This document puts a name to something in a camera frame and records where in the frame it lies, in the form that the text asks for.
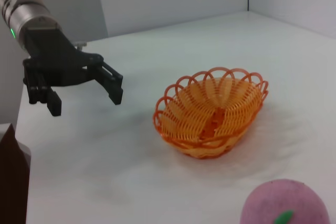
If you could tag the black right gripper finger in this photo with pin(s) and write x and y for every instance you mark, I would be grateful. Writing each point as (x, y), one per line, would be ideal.
(11, 182)

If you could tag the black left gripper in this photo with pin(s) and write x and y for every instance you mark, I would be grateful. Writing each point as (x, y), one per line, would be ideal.
(52, 61)

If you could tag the orange woven plastic basket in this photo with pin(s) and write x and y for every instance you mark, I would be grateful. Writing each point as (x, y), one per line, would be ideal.
(183, 119)

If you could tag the pink peach with green leaf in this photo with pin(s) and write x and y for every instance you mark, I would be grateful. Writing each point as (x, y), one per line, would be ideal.
(275, 203)

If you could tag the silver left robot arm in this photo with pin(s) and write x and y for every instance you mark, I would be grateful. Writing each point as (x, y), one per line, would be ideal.
(29, 14)

